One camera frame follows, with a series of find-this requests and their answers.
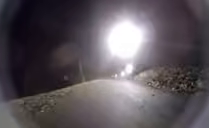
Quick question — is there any pole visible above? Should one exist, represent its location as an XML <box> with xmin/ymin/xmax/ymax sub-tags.
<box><xmin>79</xmin><ymin>58</ymin><xmax>87</xmax><ymax>83</ymax></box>

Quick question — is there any grey asphalt path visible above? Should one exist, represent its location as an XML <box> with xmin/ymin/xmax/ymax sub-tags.
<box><xmin>11</xmin><ymin>78</ymin><xmax>208</xmax><ymax>128</ymax></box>

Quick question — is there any leaf-strewn earth verge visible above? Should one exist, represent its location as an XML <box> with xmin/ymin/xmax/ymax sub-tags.
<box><xmin>134</xmin><ymin>64</ymin><xmax>209</xmax><ymax>97</ymax></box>

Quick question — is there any pale gravelly verge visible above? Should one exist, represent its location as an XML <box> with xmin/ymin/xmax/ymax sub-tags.
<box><xmin>16</xmin><ymin>89</ymin><xmax>71</xmax><ymax>114</ymax></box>

